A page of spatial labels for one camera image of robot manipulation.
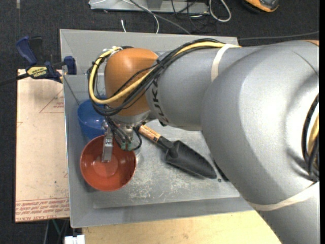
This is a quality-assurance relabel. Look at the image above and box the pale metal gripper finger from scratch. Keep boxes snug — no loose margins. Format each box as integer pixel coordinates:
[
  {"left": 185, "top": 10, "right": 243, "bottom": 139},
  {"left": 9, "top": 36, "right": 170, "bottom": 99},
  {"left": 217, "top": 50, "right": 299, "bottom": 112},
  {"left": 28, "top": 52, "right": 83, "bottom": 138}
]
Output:
[{"left": 101, "top": 135, "right": 114, "bottom": 163}]

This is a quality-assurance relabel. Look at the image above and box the red bowl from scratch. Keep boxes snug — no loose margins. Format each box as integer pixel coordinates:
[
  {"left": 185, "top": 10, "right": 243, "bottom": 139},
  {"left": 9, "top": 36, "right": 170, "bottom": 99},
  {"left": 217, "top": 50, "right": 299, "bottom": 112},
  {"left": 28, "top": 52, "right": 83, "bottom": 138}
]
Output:
[{"left": 80, "top": 134, "right": 138, "bottom": 192}]

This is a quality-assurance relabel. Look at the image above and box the blue bowl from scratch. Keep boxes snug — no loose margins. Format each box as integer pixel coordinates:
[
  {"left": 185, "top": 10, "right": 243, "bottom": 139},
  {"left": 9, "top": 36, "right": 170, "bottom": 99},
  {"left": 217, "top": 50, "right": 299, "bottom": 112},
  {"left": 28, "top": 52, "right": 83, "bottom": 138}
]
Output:
[{"left": 77, "top": 98, "right": 110, "bottom": 140}]

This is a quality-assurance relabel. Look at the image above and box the grey metal bin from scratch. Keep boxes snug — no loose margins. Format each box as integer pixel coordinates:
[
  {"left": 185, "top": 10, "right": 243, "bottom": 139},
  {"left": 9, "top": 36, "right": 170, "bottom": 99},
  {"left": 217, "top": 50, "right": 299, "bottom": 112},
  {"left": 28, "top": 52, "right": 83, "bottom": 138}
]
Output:
[{"left": 59, "top": 28, "right": 257, "bottom": 229}]

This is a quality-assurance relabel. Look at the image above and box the brown cardboard board, red print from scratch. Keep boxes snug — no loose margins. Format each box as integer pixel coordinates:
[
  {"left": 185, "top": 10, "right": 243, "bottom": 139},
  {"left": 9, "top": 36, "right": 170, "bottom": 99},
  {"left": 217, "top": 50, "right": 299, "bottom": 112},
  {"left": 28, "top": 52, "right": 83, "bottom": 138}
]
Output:
[{"left": 14, "top": 69, "right": 71, "bottom": 223}]

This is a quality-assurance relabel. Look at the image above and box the black trowel with wooden handle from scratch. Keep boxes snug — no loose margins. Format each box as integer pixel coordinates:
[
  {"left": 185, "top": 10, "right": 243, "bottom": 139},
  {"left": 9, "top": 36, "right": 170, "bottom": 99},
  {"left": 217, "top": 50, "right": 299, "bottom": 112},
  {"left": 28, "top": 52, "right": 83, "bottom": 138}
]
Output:
[{"left": 137, "top": 125, "right": 218, "bottom": 180}]

